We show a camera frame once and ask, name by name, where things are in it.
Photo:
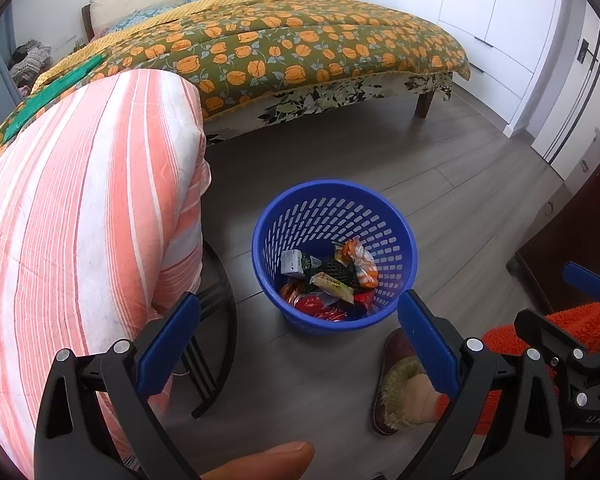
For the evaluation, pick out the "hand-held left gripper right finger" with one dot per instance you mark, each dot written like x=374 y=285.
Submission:
x=427 y=340

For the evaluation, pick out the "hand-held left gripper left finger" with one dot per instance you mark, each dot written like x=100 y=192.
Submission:
x=172 y=340

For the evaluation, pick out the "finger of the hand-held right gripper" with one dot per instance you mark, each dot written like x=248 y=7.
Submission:
x=585 y=280
x=550 y=332

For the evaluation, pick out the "orange snack packet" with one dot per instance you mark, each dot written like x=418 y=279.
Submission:
x=362 y=267

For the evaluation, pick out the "blue plastic mesh basket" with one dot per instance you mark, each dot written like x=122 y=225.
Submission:
x=270 y=270

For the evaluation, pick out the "shiny orange brown wrapper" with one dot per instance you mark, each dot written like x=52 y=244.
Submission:
x=290 y=292

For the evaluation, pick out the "green white milk carton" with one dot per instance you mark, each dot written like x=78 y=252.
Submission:
x=291 y=262

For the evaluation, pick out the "person's left hand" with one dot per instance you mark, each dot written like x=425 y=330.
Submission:
x=265 y=460

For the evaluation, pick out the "orange fleece trousers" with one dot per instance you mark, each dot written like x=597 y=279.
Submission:
x=580 y=322

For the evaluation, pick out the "dark wooden cabinet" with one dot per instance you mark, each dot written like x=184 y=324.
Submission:
x=555 y=240

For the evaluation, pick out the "brown furry slipper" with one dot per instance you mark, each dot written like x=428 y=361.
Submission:
x=405 y=395

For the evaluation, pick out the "orange striped tablecloth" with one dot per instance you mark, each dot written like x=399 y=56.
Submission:
x=80 y=235

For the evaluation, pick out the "white door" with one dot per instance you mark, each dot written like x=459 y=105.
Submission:
x=565 y=110

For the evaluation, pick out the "dark floral bedsheet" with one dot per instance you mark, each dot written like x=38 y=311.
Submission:
x=330 y=97

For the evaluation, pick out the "green folded cloth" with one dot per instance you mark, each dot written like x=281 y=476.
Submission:
x=55 y=90

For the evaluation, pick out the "white wardrobe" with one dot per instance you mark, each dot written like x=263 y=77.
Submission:
x=480 y=10

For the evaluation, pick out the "pumpkin print quilt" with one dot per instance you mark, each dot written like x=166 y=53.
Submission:
x=280 y=50

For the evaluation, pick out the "pile of clothes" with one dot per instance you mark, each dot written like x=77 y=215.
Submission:
x=30 y=60

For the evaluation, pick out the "yellow textured blanket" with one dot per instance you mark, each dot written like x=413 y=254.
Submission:
x=230 y=2

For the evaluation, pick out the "black metal table frame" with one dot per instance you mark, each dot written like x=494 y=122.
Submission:
x=225 y=340

